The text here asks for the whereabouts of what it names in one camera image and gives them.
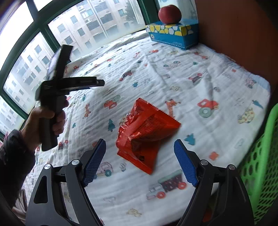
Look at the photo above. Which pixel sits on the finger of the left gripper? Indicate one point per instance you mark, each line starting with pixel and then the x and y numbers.
pixel 100 83

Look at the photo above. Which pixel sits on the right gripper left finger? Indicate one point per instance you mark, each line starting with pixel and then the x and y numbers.
pixel 46 205

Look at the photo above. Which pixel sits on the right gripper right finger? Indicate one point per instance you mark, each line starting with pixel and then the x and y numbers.
pixel 232 205

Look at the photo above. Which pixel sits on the orange snack wrapper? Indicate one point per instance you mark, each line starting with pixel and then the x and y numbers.
pixel 140 136

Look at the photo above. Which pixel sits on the small pudding cup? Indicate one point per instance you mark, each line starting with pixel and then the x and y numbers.
pixel 99 76

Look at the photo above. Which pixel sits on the green mesh trash basket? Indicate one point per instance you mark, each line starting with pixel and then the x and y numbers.
pixel 258 170

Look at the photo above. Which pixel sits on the person's left hand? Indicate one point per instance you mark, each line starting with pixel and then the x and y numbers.
pixel 41 121

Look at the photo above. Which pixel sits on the blue yellow tissue box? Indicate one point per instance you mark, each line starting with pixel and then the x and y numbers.
pixel 183 35

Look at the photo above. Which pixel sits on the red apple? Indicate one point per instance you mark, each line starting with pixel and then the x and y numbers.
pixel 170 14

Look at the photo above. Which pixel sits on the brown wooden headboard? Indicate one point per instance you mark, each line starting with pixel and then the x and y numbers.
pixel 243 31

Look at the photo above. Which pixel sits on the green window frame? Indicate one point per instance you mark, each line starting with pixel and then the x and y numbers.
pixel 32 31

